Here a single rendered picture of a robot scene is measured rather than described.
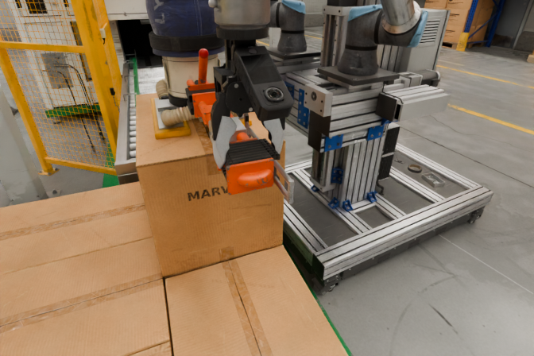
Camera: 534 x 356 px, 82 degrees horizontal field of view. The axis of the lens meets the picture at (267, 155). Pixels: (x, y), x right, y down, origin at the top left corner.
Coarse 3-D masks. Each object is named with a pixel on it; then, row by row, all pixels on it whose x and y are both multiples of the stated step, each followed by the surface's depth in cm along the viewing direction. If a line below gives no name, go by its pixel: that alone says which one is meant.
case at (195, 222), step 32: (192, 128) 95; (256, 128) 95; (160, 160) 78; (192, 160) 80; (160, 192) 81; (192, 192) 84; (224, 192) 88; (256, 192) 92; (160, 224) 85; (192, 224) 89; (224, 224) 93; (256, 224) 98; (160, 256) 90; (192, 256) 95; (224, 256) 99
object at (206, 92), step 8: (192, 88) 80; (200, 88) 81; (208, 88) 82; (192, 96) 74; (200, 96) 74; (208, 96) 75; (192, 104) 76; (208, 104) 76; (192, 112) 76; (200, 112) 76
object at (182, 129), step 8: (152, 104) 109; (152, 112) 103; (160, 112) 100; (160, 120) 94; (160, 128) 89; (168, 128) 90; (176, 128) 90; (184, 128) 90; (160, 136) 88; (168, 136) 89; (176, 136) 90
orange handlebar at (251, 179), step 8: (192, 80) 92; (200, 104) 73; (208, 112) 67; (208, 120) 65; (240, 136) 58; (240, 176) 46; (248, 176) 46; (256, 176) 46; (264, 176) 46; (248, 184) 46; (256, 184) 46
